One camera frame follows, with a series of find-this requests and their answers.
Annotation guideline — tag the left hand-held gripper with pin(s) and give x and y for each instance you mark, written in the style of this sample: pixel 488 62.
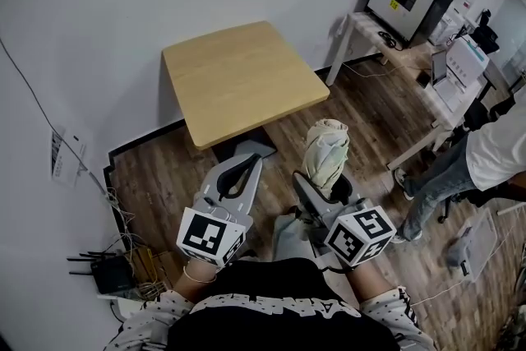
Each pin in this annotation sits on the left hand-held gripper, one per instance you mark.
pixel 205 236

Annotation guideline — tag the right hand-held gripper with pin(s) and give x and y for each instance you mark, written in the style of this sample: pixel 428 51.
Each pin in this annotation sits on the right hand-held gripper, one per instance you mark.
pixel 357 236

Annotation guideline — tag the pale green cloth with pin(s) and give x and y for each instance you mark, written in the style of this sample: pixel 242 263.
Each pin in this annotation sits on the pale green cloth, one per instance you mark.
pixel 326 154

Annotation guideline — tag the person's left forearm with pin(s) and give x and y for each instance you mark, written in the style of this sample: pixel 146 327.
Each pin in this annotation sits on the person's left forearm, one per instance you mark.
pixel 193 287

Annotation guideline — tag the person's right forearm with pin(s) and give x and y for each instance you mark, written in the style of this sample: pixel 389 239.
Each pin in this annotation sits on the person's right forearm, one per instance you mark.
pixel 378 292

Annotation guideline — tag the wooden table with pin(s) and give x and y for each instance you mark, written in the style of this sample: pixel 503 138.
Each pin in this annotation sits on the wooden table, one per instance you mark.
pixel 238 82

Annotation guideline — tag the yellow cardboard box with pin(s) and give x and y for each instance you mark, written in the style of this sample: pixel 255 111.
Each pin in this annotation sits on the yellow cardboard box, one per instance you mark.
pixel 162 263

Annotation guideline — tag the person's black printed top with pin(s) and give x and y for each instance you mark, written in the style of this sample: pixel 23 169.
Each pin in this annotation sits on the person's black printed top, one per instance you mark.
pixel 279 316

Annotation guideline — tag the black phone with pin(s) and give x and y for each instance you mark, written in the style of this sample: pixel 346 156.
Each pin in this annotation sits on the black phone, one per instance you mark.
pixel 423 79

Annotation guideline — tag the black router with antennas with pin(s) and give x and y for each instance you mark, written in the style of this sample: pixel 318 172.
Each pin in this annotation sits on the black router with antennas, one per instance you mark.
pixel 111 273

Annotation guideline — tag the clear plastic floor bin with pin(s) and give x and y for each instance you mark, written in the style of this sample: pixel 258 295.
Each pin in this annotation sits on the clear plastic floor bin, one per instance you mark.
pixel 476 246

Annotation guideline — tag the white checked-top desk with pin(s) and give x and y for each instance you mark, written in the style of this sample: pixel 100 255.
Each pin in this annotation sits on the white checked-top desk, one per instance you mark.
pixel 370 30

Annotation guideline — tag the white power strip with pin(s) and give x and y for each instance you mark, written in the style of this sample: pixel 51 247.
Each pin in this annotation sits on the white power strip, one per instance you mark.
pixel 119 306

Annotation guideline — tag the grey equipment cabinet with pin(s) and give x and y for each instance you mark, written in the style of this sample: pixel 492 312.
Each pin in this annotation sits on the grey equipment cabinet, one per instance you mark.
pixel 404 2

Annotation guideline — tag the white wall device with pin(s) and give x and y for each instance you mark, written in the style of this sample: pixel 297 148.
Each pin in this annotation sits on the white wall device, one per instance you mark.
pixel 67 154

